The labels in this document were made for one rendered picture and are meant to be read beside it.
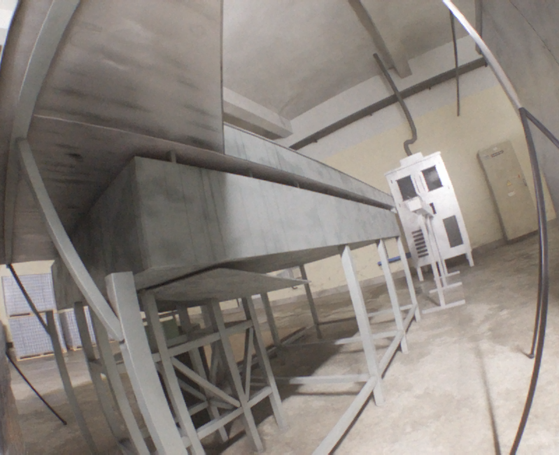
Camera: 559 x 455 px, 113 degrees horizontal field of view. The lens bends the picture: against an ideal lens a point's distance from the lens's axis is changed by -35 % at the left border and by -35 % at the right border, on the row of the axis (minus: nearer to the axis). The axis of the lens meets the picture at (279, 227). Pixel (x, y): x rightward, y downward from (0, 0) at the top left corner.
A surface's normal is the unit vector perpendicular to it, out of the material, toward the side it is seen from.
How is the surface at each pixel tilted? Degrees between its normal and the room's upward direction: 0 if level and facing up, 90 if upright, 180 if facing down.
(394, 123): 90
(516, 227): 90
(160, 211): 90
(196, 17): 180
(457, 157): 90
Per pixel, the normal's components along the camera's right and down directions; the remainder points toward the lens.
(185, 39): 0.25, 0.95
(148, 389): 0.79, -0.30
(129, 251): -0.56, 0.00
